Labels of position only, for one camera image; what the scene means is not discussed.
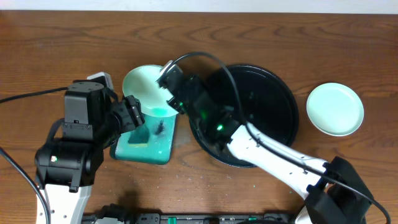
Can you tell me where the dark green sponge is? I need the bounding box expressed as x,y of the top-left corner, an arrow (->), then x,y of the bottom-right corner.
127,129 -> 149,147

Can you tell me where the mint green plate top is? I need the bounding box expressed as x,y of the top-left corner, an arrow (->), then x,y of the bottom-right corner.
123,65 -> 178,118

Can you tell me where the mint green plate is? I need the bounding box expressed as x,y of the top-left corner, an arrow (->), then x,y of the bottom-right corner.
123,65 -> 178,118
306,83 -> 364,137

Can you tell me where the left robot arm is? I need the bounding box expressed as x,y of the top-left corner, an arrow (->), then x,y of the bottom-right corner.
35,80 -> 144,223

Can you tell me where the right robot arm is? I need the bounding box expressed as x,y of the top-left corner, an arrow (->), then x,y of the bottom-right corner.
160,68 -> 373,223

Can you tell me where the rectangular dark green tray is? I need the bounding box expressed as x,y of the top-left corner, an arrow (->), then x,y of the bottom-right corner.
109,115 -> 177,165

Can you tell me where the round black tray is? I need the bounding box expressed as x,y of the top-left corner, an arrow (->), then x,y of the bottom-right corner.
189,64 -> 299,168

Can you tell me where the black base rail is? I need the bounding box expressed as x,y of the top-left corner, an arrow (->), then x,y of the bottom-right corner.
81,204 -> 293,224

